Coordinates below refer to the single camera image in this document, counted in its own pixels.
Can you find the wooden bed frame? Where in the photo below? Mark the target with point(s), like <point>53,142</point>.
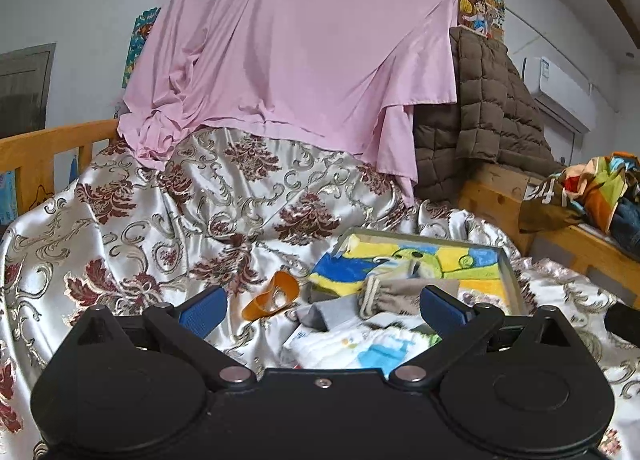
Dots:
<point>500,195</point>

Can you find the teal wall poster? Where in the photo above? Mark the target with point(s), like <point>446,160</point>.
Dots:
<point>140,40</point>

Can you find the pink hanging sheet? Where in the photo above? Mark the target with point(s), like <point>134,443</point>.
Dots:
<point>300,40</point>

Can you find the cartoon wall poster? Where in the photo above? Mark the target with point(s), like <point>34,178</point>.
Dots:
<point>480,10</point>

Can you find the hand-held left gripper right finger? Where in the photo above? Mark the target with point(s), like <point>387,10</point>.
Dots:
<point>442,314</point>

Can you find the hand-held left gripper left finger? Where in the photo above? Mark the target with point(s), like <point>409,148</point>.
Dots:
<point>202,314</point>

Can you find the blue jeans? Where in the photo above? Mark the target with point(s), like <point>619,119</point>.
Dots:
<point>627,225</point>

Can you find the blue printed sheet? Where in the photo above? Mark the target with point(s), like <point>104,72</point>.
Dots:
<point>7,197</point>

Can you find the grey cloth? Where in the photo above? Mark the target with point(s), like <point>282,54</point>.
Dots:
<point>325,315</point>

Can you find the olive printed cloth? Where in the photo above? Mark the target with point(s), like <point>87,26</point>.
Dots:
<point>542,205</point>

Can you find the brown quilted jacket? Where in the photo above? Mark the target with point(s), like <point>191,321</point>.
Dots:
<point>495,105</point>

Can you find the floral satin blanket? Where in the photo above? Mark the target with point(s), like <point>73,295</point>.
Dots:
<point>175,220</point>

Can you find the grey tray with cartoon liner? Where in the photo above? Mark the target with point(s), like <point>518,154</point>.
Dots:
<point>450,260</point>

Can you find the orange plastic cup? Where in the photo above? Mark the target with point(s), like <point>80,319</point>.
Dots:
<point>282,287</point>

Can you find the colourful cloth pile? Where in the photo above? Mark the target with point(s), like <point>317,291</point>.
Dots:
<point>600,185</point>

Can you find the grey framed picture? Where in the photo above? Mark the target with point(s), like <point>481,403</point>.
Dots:
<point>25,90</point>

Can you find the white air conditioner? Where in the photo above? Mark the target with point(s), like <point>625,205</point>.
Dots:
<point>560,90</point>

